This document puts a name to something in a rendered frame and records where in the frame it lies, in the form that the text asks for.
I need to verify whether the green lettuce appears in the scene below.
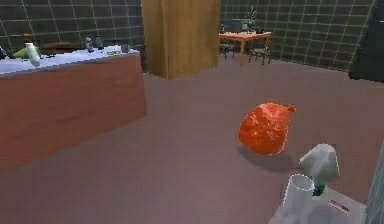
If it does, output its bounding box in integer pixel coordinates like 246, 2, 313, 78
12, 46, 43, 59

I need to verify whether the orange wooden dining table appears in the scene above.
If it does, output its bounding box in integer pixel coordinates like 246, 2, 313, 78
218, 30, 273, 66

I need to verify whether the red and white remote control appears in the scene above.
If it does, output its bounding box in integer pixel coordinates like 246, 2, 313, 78
328, 199, 351, 215

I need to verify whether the dark wooden chair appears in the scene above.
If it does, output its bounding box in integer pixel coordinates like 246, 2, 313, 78
248, 35, 272, 67
219, 42, 236, 60

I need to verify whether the black fridge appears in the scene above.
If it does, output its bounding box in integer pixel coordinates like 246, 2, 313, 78
348, 0, 384, 83

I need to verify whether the tan wooden cabinet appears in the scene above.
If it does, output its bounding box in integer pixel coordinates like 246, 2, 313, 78
141, 0, 222, 81

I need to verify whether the white lamp with green base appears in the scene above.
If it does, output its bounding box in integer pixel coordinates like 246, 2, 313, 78
298, 143, 341, 197

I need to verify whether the purple pepper shaker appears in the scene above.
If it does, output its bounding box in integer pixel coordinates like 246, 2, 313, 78
84, 37, 95, 54

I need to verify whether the brown counter with white top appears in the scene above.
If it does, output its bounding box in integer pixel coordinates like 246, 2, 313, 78
0, 48, 148, 174

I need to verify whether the white cup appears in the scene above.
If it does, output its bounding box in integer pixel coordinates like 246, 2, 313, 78
282, 173, 316, 212

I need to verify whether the brown bread loaf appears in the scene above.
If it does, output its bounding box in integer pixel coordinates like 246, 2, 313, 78
41, 41, 75, 54

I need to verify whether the white bottle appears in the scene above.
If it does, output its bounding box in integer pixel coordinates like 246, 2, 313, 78
24, 42, 42, 68

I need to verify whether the grey box on table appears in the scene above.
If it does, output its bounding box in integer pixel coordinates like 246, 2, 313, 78
222, 18, 250, 33

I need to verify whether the dark house plant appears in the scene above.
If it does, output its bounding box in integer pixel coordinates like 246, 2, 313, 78
245, 4, 259, 33

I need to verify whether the orange garbage bag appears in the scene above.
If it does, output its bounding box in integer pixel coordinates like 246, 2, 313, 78
238, 102, 297, 157

